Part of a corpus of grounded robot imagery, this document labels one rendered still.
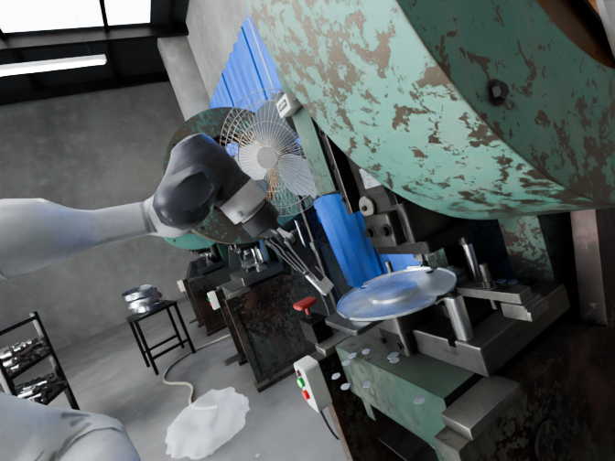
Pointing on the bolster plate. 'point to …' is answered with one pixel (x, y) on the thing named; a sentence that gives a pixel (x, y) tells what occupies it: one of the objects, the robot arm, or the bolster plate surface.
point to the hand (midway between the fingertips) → (318, 279)
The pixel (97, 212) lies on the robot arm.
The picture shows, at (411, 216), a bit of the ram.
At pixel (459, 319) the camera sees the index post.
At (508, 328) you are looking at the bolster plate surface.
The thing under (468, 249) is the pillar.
